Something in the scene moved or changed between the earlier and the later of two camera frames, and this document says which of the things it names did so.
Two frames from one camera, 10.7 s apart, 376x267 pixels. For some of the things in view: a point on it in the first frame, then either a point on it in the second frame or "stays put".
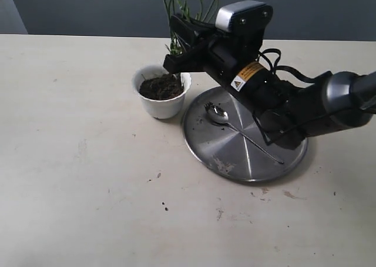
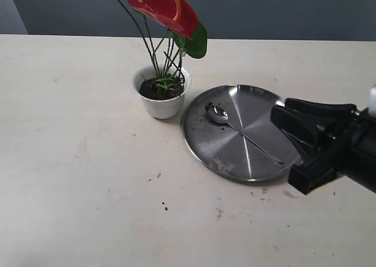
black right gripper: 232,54 to 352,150
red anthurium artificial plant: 197,1 to 167,26
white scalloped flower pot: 164,109 stays put
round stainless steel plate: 225,151 stays put
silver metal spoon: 218,114 stays put
